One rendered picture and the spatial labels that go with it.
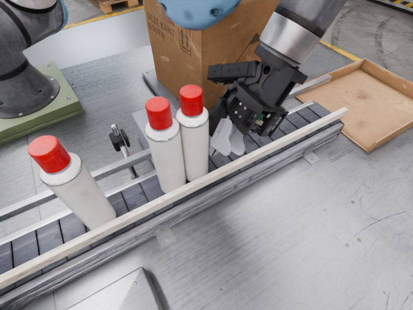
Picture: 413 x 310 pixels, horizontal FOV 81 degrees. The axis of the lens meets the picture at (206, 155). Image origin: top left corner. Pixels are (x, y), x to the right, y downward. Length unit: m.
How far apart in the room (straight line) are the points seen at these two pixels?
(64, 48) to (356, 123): 1.03
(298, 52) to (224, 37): 0.22
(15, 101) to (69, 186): 0.47
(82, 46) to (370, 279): 1.12
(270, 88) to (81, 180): 0.29
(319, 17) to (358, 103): 0.52
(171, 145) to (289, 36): 0.21
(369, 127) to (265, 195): 0.37
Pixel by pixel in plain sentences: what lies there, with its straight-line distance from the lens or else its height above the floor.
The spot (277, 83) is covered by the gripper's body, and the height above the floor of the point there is 1.09.
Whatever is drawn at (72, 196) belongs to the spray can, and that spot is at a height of 1.01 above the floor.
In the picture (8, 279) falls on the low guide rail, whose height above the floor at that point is 0.91.
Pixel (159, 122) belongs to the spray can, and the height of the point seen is 1.07.
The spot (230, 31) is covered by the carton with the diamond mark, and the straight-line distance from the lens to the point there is 0.56.
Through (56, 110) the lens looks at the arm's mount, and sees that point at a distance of 0.77.
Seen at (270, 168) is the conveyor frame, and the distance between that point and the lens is 0.56.
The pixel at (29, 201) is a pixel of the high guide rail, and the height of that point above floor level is 0.96.
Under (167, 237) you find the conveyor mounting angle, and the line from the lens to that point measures 0.49.
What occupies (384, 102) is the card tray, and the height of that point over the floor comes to 0.83.
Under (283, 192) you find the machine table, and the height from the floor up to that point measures 0.83.
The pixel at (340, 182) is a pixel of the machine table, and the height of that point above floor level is 0.83.
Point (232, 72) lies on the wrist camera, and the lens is 0.43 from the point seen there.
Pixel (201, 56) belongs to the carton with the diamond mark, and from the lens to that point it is 0.53.
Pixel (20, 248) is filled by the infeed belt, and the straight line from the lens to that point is 0.53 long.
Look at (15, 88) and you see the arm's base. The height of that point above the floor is 0.93.
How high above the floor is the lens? 1.29
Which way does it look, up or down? 51 degrees down
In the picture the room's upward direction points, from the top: straight up
